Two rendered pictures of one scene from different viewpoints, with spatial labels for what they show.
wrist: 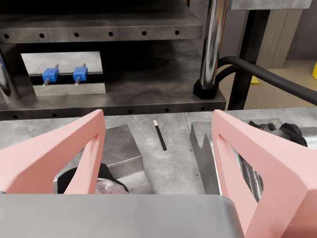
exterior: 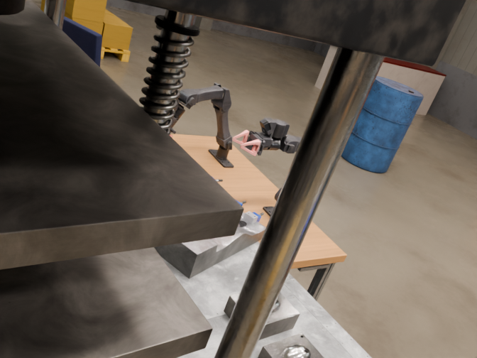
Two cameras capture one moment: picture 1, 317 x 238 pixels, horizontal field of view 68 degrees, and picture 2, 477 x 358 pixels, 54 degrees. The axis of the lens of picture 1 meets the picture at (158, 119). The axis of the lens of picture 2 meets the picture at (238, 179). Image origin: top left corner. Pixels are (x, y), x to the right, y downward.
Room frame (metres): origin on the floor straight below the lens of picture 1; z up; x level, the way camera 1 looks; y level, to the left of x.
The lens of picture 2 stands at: (1.18, 1.40, 1.86)
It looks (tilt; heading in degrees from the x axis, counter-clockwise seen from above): 25 degrees down; 230
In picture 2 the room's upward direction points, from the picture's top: 19 degrees clockwise
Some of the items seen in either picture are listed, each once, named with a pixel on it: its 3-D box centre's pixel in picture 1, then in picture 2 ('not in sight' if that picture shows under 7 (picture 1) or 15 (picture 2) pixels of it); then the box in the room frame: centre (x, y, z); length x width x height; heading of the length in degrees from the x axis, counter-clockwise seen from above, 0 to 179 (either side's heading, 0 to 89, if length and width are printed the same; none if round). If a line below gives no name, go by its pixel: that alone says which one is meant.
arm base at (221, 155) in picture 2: not in sight; (222, 153); (-0.29, -0.60, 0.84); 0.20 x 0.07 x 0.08; 90
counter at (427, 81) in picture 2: not in sight; (381, 80); (-6.63, -4.85, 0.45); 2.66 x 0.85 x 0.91; 0
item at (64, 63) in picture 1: (79, 49); not in sight; (1.04, 0.36, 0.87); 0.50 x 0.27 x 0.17; 5
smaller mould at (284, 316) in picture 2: not in sight; (262, 312); (0.20, 0.56, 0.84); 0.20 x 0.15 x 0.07; 5
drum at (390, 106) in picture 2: not in sight; (380, 124); (-3.62, -2.18, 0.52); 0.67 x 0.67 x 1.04
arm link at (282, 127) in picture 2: not in sight; (282, 135); (-0.11, 0.00, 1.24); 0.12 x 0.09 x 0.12; 0
